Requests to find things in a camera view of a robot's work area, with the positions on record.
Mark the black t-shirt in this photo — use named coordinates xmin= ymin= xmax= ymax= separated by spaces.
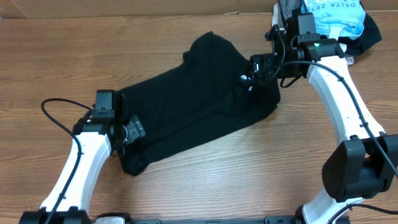
xmin=120 ymin=32 xmax=280 ymax=176

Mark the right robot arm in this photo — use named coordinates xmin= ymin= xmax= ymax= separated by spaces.
xmin=245 ymin=26 xmax=397 ymax=223

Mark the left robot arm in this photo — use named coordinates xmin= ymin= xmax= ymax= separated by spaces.
xmin=19 ymin=90 xmax=146 ymax=224

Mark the grey folded garment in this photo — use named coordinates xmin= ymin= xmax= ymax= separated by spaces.
xmin=274 ymin=0 xmax=302 ymax=22

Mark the beige folded garment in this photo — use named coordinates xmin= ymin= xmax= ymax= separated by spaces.
xmin=271 ymin=3 xmax=354 ymax=66

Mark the light blue folded shirt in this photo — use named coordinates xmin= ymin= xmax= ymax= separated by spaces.
xmin=301 ymin=0 xmax=366 ymax=40

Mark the black folded garment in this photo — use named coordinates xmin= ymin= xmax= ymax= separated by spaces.
xmin=338 ymin=14 xmax=382 ymax=56

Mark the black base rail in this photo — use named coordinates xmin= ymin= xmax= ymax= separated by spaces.
xmin=96 ymin=212 xmax=351 ymax=224

